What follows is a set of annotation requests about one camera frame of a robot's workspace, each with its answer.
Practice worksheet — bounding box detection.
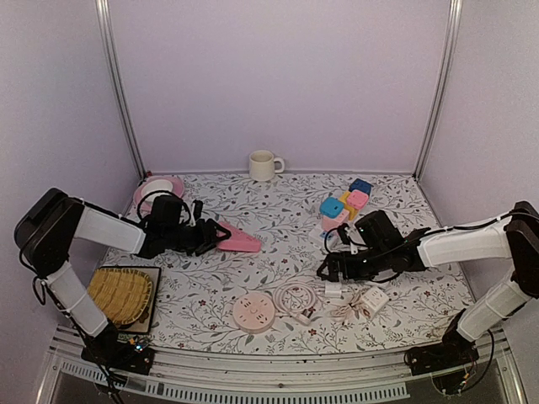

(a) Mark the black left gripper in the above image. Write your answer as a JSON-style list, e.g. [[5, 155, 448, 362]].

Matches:
[[164, 217, 232, 256]]

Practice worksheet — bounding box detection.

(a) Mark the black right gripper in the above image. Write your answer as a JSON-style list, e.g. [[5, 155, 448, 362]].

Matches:
[[318, 244, 391, 281]]

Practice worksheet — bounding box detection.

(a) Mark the pink triangular power strip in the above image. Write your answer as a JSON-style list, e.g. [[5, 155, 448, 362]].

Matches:
[[217, 221, 262, 253]]

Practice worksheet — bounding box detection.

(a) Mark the white charger plug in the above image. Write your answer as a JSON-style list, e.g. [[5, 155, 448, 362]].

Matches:
[[324, 282, 344, 299]]

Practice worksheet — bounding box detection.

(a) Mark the white long power strip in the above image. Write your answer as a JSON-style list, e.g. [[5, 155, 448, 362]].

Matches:
[[308, 210, 366, 249]]

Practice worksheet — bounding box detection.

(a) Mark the cyan cube socket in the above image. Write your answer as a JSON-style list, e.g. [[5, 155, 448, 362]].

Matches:
[[319, 197, 344, 219]]

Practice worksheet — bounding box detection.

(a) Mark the white delixi socket adapter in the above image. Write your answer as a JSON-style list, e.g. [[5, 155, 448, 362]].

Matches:
[[360, 286, 389, 318]]

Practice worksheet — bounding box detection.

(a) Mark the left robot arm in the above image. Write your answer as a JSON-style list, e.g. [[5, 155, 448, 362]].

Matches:
[[13, 188, 232, 365]]

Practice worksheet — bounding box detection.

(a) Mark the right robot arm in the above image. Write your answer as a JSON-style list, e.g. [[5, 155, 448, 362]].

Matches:
[[317, 201, 538, 367]]

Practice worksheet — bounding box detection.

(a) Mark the pink cube socket front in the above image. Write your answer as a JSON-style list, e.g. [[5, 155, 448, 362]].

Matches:
[[322, 209, 350, 231]]

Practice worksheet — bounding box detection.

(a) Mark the yellow cube socket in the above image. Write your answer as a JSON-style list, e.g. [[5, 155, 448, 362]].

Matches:
[[339, 191, 358, 221]]

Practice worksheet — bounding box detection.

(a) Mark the dark blue cube socket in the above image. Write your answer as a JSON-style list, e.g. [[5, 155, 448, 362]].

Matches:
[[349, 178, 372, 195]]

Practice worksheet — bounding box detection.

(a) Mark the pink plate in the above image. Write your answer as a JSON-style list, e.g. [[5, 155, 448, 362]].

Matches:
[[133, 176, 184, 212]]

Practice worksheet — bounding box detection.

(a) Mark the white bowl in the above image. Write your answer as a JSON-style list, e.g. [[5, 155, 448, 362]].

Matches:
[[141, 179, 173, 203]]

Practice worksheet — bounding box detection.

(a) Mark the cream ceramic mug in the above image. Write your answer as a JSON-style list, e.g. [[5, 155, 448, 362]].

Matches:
[[248, 150, 286, 182]]

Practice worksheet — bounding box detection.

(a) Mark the woven bamboo basket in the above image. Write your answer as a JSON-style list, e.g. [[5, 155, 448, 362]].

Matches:
[[88, 268, 153, 326]]

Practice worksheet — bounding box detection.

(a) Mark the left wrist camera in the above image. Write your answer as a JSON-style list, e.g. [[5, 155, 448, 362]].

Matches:
[[190, 199, 204, 221]]

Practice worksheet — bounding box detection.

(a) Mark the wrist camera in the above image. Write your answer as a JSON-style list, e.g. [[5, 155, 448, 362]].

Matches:
[[337, 224, 350, 246], [190, 199, 204, 221]]

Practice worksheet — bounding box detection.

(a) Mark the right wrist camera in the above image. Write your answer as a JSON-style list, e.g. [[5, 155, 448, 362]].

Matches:
[[337, 224, 350, 246]]

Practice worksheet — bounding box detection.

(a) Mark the thin pink charging cable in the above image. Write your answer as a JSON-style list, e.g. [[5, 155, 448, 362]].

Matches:
[[327, 292, 374, 323]]

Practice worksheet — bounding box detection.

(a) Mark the pink coiled power cord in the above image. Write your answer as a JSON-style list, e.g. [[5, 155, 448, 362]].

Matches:
[[273, 281, 323, 326]]

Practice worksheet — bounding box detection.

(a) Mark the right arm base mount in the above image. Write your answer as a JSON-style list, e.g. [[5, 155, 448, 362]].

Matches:
[[403, 336, 479, 375]]

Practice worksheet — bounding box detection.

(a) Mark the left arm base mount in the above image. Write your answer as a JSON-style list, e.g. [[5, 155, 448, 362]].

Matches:
[[81, 332, 155, 375]]

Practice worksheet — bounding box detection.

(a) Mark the left aluminium frame post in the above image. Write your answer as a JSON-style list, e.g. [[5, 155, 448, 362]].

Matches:
[[95, 0, 147, 180]]

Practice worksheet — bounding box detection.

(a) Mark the aluminium frame post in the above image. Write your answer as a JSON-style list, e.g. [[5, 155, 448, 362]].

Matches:
[[95, 0, 147, 180], [413, 0, 463, 183]]

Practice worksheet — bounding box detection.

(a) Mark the right aluminium frame post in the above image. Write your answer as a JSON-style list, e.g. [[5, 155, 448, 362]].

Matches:
[[413, 0, 463, 183]]

